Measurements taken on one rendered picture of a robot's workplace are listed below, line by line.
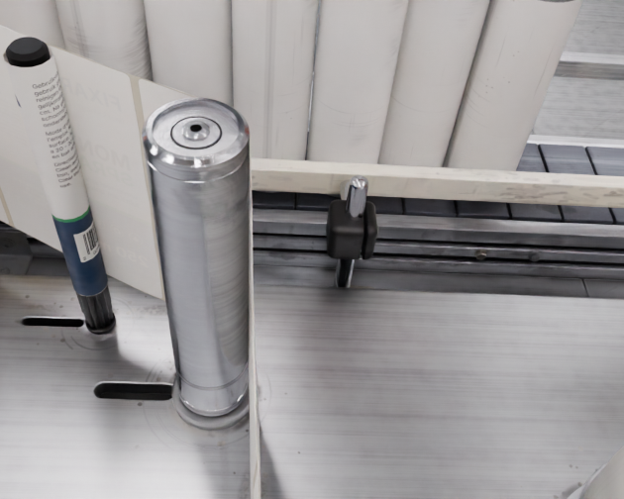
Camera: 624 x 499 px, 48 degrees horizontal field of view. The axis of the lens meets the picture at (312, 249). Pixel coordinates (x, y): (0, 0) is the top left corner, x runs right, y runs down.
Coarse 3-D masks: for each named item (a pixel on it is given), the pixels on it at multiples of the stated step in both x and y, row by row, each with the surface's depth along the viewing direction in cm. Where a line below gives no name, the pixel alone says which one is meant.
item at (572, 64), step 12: (564, 60) 48; (576, 60) 48; (588, 60) 48; (600, 60) 49; (612, 60) 49; (564, 72) 49; (576, 72) 49; (588, 72) 49; (600, 72) 49; (612, 72) 49
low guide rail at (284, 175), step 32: (256, 160) 46; (288, 160) 46; (320, 192) 47; (384, 192) 47; (416, 192) 47; (448, 192) 47; (480, 192) 47; (512, 192) 47; (544, 192) 47; (576, 192) 47; (608, 192) 47
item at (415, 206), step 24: (528, 144) 55; (528, 168) 53; (552, 168) 53; (576, 168) 53; (600, 168) 54; (264, 192) 49; (288, 192) 49; (432, 216) 49; (456, 216) 50; (480, 216) 49; (504, 216) 49; (528, 216) 50; (552, 216) 50; (576, 216) 50; (600, 216) 50
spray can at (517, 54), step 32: (512, 0) 39; (544, 0) 38; (576, 0) 39; (512, 32) 40; (544, 32) 40; (480, 64) 44; (512, 64) 42; (544, 64) 42; (480, 96) 45; (512, 96) 43; (544, 96) 45; (480, 128) 46; (512, 128) 45; (448, 160) 50; (480, 160) 48; (512, 160) 48
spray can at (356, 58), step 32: (352, 0) 38; (384, 0) 38; (320, 32) 41; (352, 32) 40; (384, 32) 40; (320, 64) 43; (352, 64) 41; (384, 64) 42; (320, 96) 44; (352, 96) 43; (384, 96) 44; (320, 128) 46; (352, 128) 45; (320, 160) 48; (352, 160) 47
